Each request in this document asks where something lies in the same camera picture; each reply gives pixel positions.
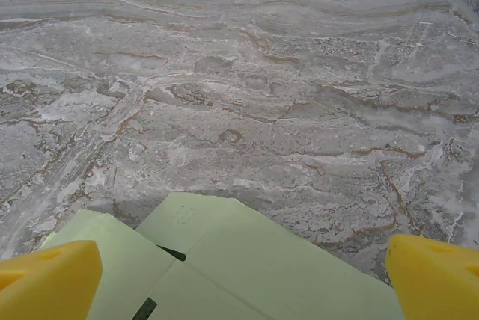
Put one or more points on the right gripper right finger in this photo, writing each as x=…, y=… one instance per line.
x=434, y=282

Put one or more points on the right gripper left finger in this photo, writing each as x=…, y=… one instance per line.
x=48, y=282

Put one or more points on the green paper box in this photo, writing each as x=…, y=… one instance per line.
x=243, y=271

